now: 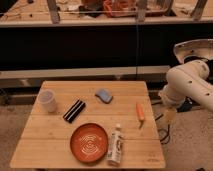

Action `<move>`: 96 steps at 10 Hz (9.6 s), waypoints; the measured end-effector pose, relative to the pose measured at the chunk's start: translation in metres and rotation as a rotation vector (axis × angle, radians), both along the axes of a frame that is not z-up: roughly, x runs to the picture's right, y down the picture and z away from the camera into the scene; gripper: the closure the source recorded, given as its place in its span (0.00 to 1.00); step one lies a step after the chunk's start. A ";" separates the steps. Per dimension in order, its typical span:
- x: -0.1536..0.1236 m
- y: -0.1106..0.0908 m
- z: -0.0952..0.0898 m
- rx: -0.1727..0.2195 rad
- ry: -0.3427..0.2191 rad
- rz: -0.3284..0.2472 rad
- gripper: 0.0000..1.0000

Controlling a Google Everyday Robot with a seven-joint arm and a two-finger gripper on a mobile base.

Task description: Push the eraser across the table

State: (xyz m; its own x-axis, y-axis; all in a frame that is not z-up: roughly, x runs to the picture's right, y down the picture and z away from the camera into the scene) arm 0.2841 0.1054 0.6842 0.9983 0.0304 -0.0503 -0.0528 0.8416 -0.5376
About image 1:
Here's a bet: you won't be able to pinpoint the black striped eraser block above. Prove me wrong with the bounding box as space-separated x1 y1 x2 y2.
63 100 86 123

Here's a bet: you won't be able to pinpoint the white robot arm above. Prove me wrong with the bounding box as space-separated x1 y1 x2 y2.
158 60 213 123

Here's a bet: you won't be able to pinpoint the orange carrot toy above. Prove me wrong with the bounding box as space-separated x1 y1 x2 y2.
136 103 145 129

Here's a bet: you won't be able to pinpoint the white plastic bottle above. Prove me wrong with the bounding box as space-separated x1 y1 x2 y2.
107 124 123 166

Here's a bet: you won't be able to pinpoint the blue sponge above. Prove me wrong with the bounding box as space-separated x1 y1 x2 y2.
95 89 113 104

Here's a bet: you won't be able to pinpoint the orange plate with white pattern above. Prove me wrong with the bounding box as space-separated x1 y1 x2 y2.
70 123 108 163

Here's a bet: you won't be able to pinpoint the translucent plastic cup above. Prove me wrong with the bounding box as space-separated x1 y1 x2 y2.
38 89 56 113

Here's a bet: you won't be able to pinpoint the red object on shelf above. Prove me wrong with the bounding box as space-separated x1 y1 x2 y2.
103 0 136 17

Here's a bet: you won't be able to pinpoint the long wooden shelf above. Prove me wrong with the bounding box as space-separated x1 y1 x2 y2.
0 0 213 28

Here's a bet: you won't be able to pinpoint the black cables on floor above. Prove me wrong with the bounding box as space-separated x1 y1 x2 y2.
153 98 193 145

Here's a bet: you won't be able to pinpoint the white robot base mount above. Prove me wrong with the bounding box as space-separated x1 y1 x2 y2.
173 39 213 64

